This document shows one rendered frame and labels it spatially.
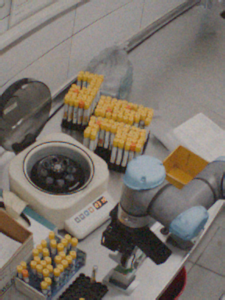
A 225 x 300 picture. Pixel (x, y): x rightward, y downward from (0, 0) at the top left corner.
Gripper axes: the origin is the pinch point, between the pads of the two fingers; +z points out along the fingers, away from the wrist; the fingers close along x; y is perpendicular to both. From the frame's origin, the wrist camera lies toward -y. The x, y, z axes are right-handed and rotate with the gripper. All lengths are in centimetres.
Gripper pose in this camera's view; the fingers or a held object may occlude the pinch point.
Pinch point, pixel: (129, 266)
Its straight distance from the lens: 130.8
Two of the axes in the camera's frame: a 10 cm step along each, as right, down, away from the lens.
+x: -5.3, 5.5, -6.5
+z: -1.1, 7.1, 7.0
